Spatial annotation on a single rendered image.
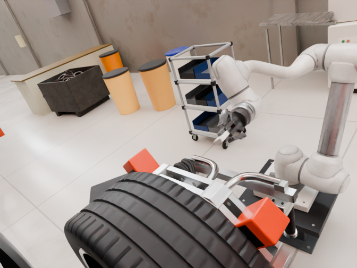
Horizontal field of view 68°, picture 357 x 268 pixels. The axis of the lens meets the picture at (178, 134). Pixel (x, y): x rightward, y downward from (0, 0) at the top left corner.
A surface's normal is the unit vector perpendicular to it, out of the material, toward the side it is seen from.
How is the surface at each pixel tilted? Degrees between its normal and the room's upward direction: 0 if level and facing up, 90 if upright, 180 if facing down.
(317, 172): 66
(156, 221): 15
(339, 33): 90
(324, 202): 0
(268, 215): 45
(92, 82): 90
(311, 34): 90
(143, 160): 55
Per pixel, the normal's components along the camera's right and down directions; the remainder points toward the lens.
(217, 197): 0.32, -0.49
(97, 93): 0.81, 0.07
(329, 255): -0.26, -0.84
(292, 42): -0.64, 0.51
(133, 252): -0.04, -0.76
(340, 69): -0.77, 0.26
